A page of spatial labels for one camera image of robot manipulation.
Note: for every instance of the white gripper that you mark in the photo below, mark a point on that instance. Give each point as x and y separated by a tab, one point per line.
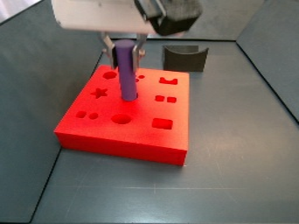
104	16

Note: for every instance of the purple round peg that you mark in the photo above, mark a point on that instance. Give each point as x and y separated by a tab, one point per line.
127	75

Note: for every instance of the red shape sorting board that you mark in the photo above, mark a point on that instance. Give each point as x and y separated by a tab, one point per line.
145	129

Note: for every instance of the dark curved holder block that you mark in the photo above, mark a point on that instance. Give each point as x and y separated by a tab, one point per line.
184	58

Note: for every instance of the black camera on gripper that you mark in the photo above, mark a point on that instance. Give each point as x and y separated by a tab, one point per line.
169	16

